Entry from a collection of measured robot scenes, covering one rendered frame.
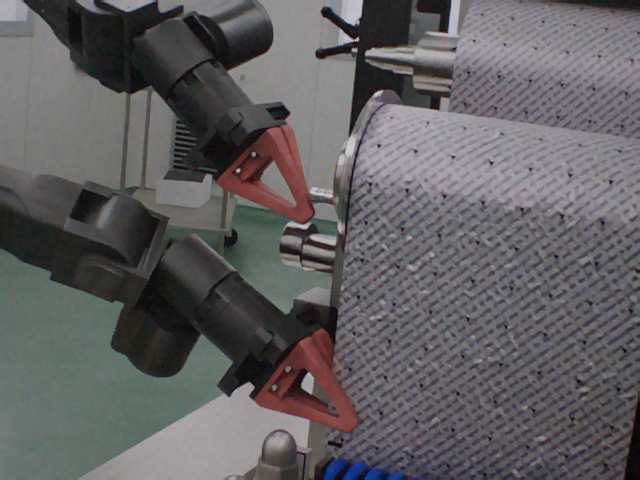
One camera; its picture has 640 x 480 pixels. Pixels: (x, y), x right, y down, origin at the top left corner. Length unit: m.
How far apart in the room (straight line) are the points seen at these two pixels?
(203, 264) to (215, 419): 0.46
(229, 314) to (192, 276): 0.04
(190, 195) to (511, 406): 5.09
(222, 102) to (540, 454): 0.38
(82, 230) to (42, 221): 0.03
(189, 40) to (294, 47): 6.01
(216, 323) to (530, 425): 0.26
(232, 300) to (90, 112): 6.12
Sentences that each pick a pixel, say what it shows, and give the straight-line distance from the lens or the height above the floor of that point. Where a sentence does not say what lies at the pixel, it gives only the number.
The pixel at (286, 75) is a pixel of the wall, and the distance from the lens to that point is 7.03.
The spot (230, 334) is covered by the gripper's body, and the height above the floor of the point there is 1.13.
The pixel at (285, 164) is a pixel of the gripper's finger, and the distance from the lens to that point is 0.96.
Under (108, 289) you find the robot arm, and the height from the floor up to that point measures 1.15.
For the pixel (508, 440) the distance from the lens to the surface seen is 0.90.
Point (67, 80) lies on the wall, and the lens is 6.80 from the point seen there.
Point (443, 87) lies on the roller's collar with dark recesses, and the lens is 1.17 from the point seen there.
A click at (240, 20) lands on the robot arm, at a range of 1.04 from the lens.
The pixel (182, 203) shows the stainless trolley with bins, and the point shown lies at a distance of 5.94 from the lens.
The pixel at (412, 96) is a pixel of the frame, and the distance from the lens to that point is 1.30.
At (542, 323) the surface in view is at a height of 1.18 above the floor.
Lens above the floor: 1.40
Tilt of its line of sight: 12 degrees down
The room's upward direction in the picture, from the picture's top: 6 degrees clockwise
